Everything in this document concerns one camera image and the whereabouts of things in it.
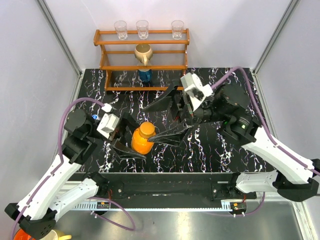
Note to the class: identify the wooden shelf rack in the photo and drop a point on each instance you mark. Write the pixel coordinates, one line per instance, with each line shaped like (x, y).
(119, 55)

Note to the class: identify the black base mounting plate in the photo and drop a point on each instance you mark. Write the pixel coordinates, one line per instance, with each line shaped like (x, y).
(212, 185)

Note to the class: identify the orange mug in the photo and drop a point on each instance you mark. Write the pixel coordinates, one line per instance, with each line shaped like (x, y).
(22, 235)

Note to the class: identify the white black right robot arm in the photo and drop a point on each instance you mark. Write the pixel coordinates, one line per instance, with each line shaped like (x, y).
(293, 176)

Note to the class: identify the yellow mug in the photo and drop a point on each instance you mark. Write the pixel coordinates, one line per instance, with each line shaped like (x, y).
(59, 235)

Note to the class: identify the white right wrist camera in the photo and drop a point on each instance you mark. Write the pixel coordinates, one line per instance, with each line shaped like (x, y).
(194, 88)

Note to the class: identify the middle drinking glass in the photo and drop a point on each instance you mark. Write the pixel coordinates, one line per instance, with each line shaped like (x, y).
(142, 27)

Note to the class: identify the right drinking glass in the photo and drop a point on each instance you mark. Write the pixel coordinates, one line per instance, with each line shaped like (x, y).
(177, 27)

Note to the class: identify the left drinking glass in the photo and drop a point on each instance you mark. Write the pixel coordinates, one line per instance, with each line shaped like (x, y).
(121, 29)

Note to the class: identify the beige mug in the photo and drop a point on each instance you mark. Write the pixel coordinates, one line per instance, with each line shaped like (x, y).
(143, 53)

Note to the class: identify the drinking glass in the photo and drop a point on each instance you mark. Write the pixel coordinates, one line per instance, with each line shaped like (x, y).
(177, 27)
(142, 27)
(121, 29)

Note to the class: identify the orange bottle cap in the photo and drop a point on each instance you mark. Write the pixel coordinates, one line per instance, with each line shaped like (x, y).
(147, 130)

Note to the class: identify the blue mug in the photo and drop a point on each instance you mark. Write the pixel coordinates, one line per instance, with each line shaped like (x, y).
(145, 75)

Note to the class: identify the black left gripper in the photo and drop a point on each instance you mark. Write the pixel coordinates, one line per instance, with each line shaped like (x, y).
(123, 150)

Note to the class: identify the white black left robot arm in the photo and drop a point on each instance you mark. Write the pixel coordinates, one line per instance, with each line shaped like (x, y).
(37, 213)

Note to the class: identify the aluminium slotted rail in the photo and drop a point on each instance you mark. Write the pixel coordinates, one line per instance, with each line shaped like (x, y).
(150, 206)

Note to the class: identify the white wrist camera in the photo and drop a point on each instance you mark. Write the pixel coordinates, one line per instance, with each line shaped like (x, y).
(194, 88)
(109, 121)

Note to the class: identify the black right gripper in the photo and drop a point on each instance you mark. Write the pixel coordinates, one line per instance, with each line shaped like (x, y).
(174, 136)

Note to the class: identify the orange juice bottle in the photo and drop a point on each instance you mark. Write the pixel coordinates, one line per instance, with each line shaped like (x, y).
(140, 144)

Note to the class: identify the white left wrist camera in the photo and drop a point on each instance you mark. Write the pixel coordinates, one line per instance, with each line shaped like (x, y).
(109, 121)

